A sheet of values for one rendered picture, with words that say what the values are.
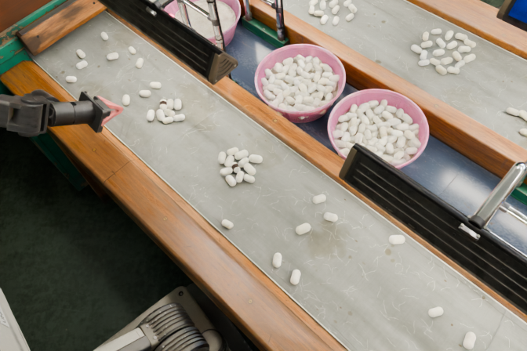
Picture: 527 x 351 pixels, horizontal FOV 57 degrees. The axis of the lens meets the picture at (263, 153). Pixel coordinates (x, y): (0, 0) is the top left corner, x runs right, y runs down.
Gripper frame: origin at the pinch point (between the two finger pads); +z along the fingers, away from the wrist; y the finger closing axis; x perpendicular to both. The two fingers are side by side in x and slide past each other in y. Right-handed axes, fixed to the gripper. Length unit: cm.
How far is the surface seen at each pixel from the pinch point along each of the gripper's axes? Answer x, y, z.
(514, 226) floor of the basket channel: -18, -90, 52
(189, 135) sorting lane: 2.4, -11.6, 16.5
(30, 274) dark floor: 102, 36, 12
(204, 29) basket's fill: -17.1, 19.2, 41.2
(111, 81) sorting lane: 4.3, 22.8, 13.5
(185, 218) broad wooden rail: 12.0, -32.5, 1.5
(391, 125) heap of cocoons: -22, -51, 50
